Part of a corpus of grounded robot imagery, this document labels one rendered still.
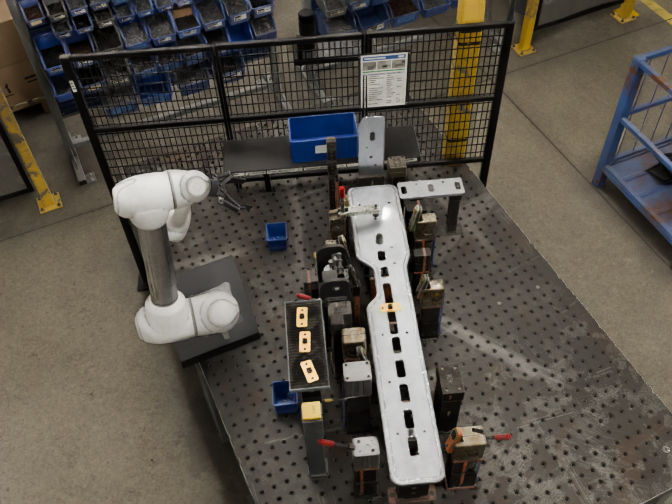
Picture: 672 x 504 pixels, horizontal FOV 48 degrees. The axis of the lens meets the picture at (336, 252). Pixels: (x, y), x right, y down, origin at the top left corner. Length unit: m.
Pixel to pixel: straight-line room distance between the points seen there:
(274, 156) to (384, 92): 0.58
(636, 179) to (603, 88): 1.06
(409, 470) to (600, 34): 4.30
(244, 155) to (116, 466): 1.61
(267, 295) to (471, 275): 0.92
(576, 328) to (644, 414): 0.44
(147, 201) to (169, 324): 0.57
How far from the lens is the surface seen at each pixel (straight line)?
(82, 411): 4.11
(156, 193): 2.57
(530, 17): 5.76
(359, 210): 3.19
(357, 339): 2.79
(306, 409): 2.57
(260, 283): 3.45
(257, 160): 3.50
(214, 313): 2.93
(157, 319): 2.93
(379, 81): 3.46
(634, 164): 4.96
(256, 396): 3.14
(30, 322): 4.52
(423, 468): 2.66
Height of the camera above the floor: 3.43
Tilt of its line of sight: 51 degrees down
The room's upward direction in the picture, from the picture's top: 3 degrees counter-clockwise
